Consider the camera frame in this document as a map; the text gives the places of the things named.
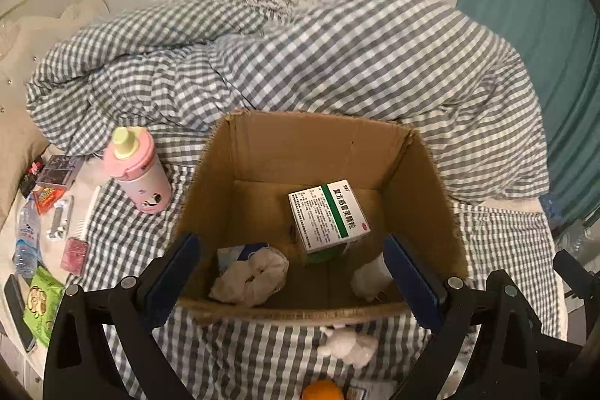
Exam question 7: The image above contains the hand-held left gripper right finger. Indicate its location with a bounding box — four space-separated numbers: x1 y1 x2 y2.
384 234 542 400

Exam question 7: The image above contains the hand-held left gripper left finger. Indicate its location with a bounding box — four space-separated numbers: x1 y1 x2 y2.
43 232 201 400

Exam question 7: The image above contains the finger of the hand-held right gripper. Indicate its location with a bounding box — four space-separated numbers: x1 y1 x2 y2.
552 249 600 302

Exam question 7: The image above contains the white bear toy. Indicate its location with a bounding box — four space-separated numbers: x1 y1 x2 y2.
318 324 378 369

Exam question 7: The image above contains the orange fruit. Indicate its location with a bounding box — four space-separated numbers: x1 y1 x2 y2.
302 380 343 400

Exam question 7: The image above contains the brown cardboard box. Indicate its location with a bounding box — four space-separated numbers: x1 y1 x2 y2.
173 109 470 327

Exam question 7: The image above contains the white plastic bottle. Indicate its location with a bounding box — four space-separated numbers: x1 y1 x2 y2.
351 257 395 301

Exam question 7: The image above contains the blue white carton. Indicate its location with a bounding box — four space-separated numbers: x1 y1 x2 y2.
216 243 270 274

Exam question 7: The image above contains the crumpled beige sock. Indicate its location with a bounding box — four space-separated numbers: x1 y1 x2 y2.
208 246 289 306

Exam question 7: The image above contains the pink drinking bottle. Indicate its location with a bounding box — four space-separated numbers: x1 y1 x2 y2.
102 126 172 213

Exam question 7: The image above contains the pink glitter packet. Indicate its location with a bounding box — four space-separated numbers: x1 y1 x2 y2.
60 236 90 274

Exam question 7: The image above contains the white green medicine box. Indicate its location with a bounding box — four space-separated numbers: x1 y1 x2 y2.
287 181 371 265

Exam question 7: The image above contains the white comb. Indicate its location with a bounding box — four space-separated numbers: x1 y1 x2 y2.
74 186 103 237

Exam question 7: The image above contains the grey white checked bed sheet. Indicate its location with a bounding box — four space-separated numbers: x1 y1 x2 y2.
61 138 570 400

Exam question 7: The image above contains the white plastic clip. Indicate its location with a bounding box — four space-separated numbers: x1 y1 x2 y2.
46 195 75 241

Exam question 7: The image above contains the green snack packet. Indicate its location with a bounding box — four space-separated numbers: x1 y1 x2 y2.
22 265 65 347

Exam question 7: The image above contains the red snack packet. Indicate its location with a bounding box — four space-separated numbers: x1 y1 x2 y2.
32 186 66 214

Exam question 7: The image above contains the clear water bottle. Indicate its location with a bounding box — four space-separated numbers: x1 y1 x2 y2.
13 198 44 278

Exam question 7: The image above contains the dark small box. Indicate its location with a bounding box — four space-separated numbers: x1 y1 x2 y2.
36 154 85 189

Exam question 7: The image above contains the black phone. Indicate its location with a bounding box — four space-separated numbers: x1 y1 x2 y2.
4 273 37 353

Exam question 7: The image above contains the black red small packet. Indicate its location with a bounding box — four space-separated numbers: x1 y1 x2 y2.
19 156 45 198

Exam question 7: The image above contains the grey white checked duvet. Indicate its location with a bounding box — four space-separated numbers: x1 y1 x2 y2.
25 0 549 201

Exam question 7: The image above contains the cream padded headboard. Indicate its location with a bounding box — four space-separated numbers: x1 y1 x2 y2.
0 0 111 232

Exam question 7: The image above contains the teal curtain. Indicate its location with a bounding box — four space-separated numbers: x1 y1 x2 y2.
457 0 600 232

